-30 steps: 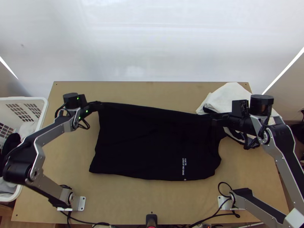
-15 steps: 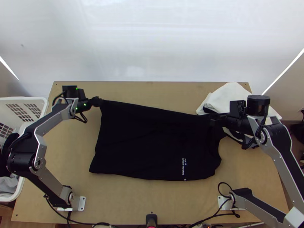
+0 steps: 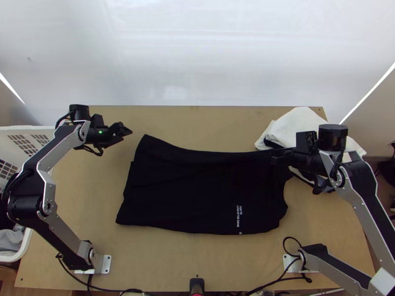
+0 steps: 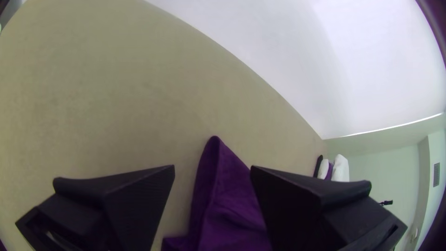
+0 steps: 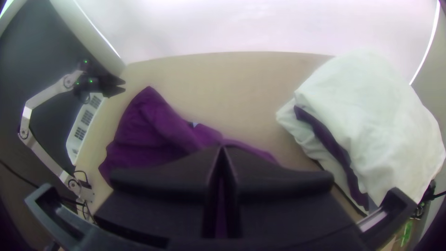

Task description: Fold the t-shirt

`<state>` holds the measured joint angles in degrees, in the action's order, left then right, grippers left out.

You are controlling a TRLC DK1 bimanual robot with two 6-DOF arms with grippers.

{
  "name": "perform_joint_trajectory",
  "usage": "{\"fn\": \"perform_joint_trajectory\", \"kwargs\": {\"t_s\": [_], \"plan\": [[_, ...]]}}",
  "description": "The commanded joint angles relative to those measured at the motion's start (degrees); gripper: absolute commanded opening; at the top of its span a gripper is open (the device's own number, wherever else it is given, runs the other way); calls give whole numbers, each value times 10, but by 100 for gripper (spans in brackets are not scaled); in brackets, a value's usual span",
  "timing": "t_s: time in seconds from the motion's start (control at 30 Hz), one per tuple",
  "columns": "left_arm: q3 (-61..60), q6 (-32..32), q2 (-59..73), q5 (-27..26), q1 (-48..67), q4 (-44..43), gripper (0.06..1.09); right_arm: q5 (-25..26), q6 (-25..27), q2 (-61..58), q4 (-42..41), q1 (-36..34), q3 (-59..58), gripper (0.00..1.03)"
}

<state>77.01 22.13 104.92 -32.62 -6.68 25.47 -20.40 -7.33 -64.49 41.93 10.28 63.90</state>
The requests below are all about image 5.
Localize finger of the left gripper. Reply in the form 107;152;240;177
104;74;126;87
104;86;126;99

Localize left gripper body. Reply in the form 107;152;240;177
91;73;109;97

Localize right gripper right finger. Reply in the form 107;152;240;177
223;146;357;242

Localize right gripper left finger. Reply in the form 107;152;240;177
93;146;223;247

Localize black t-shirt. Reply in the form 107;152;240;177
98;86;279;186

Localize white laundry basket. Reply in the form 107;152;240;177
65;92;106;166

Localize pile of folded clothes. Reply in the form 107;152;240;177
275;48;446;212

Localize black cable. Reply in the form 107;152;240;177
69;170;95;224

